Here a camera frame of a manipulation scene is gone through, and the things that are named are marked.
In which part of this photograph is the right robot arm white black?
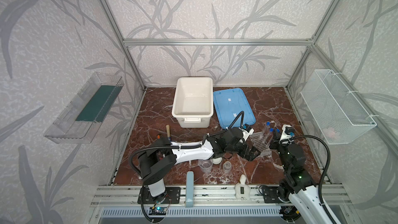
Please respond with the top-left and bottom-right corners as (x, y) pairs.
(259, 135), (340, 224)

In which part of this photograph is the wooden handle brush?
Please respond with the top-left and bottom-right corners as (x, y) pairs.
(166, 125), (172, 141)

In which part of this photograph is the small white ceramic dish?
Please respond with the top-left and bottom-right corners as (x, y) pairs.
(212, 158), (222, 164)

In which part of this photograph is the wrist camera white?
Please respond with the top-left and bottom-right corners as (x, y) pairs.
(240, 124), (254, 141)
(279, 124), (295, 145)

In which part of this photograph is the clear plastic measuring beaker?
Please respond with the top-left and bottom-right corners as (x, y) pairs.
(198, 160), (213, 173)

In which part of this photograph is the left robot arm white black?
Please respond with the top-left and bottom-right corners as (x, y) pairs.
(128, 126), (261, 201)

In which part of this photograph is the clear test tube rack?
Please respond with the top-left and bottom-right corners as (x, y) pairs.
(249, 132), (272, 157)

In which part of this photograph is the blue capped test tube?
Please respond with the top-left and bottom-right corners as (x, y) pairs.
(264, 128), (274, 146)
(272, 129), (281, 142)
(260, 121), (270, 142)

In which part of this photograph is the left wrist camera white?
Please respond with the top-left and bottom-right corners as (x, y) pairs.
(240, 124), (254, 141)

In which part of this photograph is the white plastic wash bottle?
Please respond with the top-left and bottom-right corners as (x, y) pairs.
(235, 174), (250, 201)

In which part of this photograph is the pink object in basket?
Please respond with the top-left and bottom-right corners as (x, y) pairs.
(323, 128), (340, 140)

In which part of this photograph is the light blue rectangular bar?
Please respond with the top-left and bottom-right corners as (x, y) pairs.
(185, 171), (194, 208)

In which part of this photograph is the white plastic storage bin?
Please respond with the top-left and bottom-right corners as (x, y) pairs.
(172, 77), (214, 128)

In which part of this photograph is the clear wall shelf green liner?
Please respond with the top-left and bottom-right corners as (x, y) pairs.
(44, 72), (124, 144)

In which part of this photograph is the small clear plastic cup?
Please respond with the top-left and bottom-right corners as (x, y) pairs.
(222, 161), (232, 174)

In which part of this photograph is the blue plastic bin lid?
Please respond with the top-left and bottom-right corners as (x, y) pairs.
(213, 88), (256, 129)

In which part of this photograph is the white wire mesh basket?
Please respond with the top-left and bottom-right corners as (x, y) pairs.
(301, 69), (377, 145)

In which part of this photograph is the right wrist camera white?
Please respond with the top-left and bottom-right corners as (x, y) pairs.
(279, 124), (295, 145)

